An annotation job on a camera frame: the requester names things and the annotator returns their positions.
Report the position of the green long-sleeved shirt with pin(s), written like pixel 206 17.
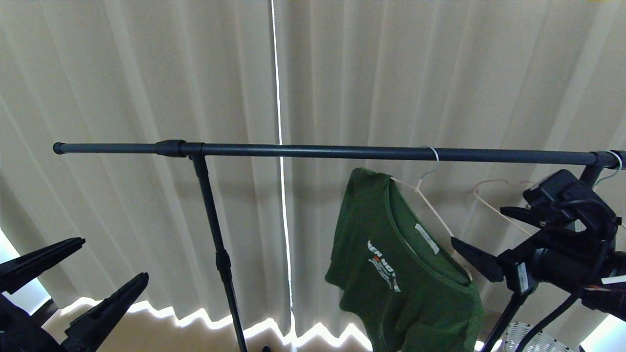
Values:
pixel 391 303

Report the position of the beige curtain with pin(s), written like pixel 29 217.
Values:
pixel 146 73

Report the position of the pink clothes hanger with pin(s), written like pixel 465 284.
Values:
pixel 436 155
pixel 489 204

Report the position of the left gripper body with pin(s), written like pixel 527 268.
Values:
pixel 19 335

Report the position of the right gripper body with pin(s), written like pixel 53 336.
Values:
pixel 562 264

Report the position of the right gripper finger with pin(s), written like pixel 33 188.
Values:
pixel 528 216
pixel 481 264

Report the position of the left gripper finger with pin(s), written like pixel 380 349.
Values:
pixel 102 322
pixel 34 266

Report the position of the white laundry basket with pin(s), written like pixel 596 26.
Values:
pixel 533 342

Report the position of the black clothes rack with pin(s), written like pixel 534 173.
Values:
pixel 342 152

